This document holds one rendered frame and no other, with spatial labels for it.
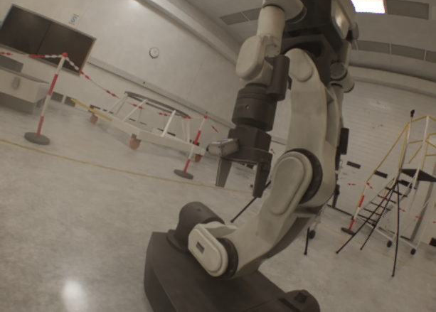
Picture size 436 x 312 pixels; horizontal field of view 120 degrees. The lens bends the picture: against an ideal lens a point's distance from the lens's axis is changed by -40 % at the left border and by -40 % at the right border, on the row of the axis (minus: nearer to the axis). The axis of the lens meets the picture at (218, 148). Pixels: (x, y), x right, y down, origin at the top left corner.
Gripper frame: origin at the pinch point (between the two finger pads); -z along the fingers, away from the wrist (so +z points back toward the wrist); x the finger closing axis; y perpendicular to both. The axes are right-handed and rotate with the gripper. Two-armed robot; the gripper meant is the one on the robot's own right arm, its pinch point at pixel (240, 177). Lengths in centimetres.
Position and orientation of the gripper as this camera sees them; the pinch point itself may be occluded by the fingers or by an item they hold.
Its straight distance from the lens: 41.6
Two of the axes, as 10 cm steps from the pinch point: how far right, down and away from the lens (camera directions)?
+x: 6.1, 0.4, -7.9
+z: 2.4, -9.6, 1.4
